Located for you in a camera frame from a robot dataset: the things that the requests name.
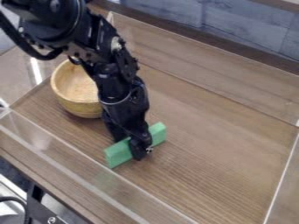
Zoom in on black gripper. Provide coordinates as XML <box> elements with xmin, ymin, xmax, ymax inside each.
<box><xmin>100</xmin><ymin>78</ymin><xmax>153</xmax><ymax>161</ymax></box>

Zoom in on green rectangular stick block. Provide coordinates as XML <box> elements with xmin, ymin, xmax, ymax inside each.
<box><xmin>104</xmin><ymin>122</ymin><xmax>167</xmax><ymax>169</ymax></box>

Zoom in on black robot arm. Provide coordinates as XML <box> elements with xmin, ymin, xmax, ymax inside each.
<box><xmin>0</xmin><ymin>0</ymin><xmax>153</xmax><ymax>160</ymax></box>

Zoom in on wooden bowl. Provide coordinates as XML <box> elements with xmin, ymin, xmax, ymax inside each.
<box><xmin>51</xmin><ymin>60</ymin><xmax>101</xmax><ymax>119</ymax></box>

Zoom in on clear acrylic tray walls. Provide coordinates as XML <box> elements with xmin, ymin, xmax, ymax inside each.
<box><xmin>0</xmin><ymin>14</ymin><xmax>299</xmax><ymax>224</ymax></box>

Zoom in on black table frame bracket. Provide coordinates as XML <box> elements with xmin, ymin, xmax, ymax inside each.
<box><xmin>27</xmin><ymin>184</ymin><xmax>68</xmax><ymax>224</ymax></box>

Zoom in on black cable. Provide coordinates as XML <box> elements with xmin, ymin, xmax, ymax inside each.
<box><xmin>0</xmin><ymin>195</ymin><xmax>31</xmax><ymax>224</ymax></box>

